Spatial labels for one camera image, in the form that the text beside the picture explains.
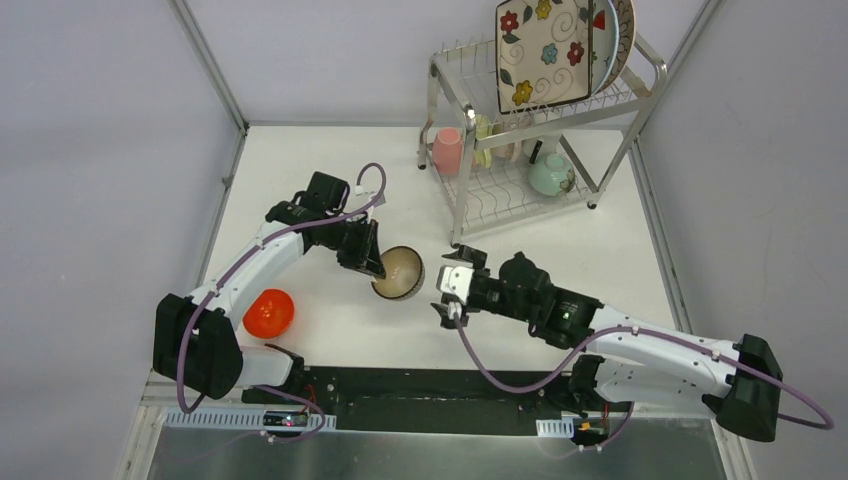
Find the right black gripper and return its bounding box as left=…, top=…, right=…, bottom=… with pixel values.
left=431, top=246, right=538, bottom=328

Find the dark patterned cream bowl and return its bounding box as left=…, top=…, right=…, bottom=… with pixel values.
left=372, top=246, right=426, bottom=301

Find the orange plastic bowl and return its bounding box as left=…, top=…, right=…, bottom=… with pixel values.
left=242, top=289, right=296, bottom=339

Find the pink cup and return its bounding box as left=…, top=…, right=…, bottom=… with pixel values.
left=432, top=127, right=464, bottom=176

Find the mint green bowl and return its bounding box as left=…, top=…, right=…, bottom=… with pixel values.
left=528, top=153, right=576, bottom=197

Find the white ribbed mug black handle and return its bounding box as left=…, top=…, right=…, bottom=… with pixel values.
left=523, top=137, right=545, bottom=165

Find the pale yellow mug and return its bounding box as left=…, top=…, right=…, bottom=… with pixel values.
left=471, top=112, right=497, bottom=170

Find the square floral plate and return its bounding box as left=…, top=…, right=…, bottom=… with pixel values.
left=495, top=0, right=593, bottom=115

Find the watermelon pattern round plate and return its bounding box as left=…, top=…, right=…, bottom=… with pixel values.
left=590, top=0, right=619, bottom=94

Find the brown rim petal pattern plate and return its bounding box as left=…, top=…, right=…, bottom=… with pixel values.
left=602, top=0, right=636, bottom=89

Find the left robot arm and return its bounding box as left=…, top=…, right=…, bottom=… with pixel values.
left=152, top=172, right=386, bottom=405

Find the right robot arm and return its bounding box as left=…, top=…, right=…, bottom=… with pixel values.
left=434, top=245, right=783, bottom=443

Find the steel two-tier dish rack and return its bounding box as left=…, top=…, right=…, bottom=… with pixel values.
left=417, top=35, right=669, bottom=244

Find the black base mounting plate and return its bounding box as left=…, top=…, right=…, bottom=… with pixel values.
left=280, top=366, right=608, bottom=436

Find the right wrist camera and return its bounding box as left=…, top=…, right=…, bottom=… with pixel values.
left=436, top=265, right=475, bottom=304

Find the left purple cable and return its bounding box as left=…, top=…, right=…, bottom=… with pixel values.
left=175, top=162, right=388, bottom=445

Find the purple cable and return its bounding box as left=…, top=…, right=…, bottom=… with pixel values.
left=175, top=162, right=388, bottom=445
left=450, top=301, right=836, bottom=458

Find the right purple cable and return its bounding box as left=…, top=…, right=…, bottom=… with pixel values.
left=450, top=301, right=836, bottom=458

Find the right white cable duct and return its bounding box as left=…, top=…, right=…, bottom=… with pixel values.
left=535, top=417, right=575, bottom=439

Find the white cable duct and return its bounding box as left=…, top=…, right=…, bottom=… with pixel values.
left=163, top=407, right=337, bottom=433
left=535, top=417, right=575, bottom=439

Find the left white cable duct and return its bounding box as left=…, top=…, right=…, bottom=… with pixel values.
left=163, top=407, right=337, bottom=433

